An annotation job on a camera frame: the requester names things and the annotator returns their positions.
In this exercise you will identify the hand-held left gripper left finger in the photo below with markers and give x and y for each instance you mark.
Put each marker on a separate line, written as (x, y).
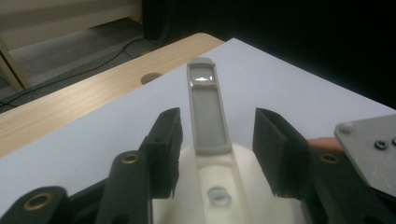
(162, 149)

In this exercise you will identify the wooden table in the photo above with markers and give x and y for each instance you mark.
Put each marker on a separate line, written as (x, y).
(77, 102)

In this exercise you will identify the black curtain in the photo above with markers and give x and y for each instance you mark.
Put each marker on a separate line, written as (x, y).
(280, 31)

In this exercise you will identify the wooden vertical post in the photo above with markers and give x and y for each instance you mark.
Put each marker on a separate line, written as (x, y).
(12, 65)

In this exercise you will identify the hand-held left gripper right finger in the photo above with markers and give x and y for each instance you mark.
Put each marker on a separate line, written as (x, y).
(280, 155)

